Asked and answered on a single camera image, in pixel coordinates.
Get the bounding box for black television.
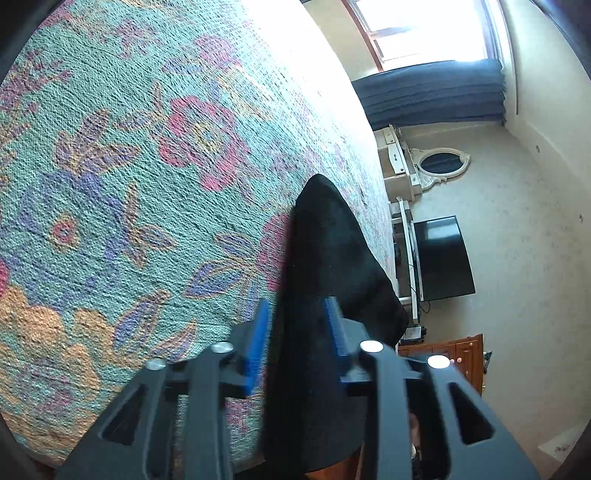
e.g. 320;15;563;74
412;215;476;302

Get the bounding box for black pants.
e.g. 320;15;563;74
261;173;411;476

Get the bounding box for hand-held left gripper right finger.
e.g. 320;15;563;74
324;296;541;480

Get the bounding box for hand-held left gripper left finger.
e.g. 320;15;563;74
55;299;273;480

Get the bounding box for dark blue curtain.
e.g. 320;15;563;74
352;59;506;132

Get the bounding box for bright window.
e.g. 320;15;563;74
344;0;504;70

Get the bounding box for white television stand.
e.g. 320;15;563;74
390;198;426;324

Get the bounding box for wooden cabinet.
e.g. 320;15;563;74
398;335;485;398

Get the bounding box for cream dressing table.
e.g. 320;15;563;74
376;124;423;201

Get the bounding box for oval mirror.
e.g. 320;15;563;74
409;147;472;190

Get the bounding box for floral bed blanket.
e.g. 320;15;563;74
0;0;407;467

